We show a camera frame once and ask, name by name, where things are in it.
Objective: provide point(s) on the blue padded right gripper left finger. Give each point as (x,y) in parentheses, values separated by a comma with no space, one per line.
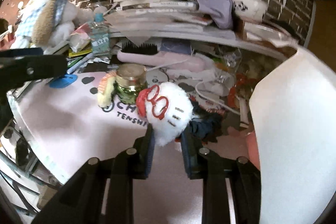
(145,150)

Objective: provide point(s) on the black scrunchie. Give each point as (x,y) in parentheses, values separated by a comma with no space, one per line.
(205,125)

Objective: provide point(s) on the stack of books and papers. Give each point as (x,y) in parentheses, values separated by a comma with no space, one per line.
(139,15)

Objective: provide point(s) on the panda print ceramic bowl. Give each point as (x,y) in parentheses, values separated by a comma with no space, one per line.
(254,10)

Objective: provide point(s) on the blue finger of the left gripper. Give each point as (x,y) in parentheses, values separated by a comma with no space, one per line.
(22,52)

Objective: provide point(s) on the white shelf board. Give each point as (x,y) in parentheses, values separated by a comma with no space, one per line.
(237,43)

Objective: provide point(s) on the blue flat plastic piece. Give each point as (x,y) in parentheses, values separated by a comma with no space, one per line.
(63,82)

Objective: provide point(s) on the yellow sponge puff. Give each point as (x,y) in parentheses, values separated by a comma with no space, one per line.
(106,89)

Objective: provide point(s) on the purple cloth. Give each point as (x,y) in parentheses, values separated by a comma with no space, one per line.
(219,10)

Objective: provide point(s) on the brown eared plush dog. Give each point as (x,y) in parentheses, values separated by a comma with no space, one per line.
(45,23)

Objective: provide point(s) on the clear water bottle blue label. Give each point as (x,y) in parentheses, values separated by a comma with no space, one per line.
(99,36)

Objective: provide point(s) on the brown silver box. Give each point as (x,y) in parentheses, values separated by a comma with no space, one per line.
(267,32)

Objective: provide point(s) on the pink hair brush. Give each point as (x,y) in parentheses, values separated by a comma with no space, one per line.
(149,55)

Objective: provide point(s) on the green glass jar gold lid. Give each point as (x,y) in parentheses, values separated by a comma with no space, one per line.
(130,80)

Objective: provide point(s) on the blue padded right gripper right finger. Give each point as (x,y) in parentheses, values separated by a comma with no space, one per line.
(190,150)

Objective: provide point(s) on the white plush with red glasses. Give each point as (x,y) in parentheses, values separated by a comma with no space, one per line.
(167,108)

